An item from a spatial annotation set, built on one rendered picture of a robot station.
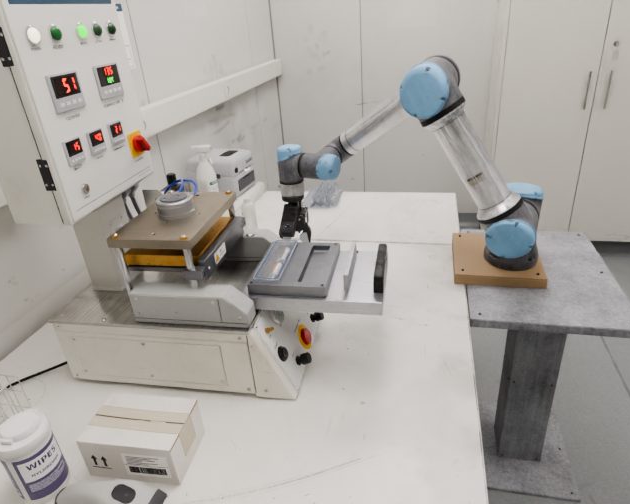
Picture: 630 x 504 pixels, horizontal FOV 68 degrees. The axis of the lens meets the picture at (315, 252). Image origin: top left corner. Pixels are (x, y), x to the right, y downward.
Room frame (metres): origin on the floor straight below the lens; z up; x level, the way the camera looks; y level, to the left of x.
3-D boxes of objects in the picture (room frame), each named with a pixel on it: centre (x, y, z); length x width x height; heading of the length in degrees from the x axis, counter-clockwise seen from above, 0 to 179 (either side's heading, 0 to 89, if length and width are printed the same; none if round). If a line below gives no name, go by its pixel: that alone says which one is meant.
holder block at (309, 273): (0.91, 0.04, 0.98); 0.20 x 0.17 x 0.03; 167
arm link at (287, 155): (1.40, 0.05, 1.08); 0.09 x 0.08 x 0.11; 61
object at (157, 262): (0.98, 0.29, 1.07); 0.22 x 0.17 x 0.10; 167
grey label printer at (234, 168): (2.03, 0.38, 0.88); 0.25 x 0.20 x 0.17; 69
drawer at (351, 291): (0.90, 0.00, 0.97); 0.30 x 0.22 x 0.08; 77
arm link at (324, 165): (1.36, -0.04, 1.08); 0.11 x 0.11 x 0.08; 61
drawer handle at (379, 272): (0.87, -0.14, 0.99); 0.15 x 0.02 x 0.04; 167
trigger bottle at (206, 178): (1.87, 0.42, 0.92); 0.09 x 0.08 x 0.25; 79
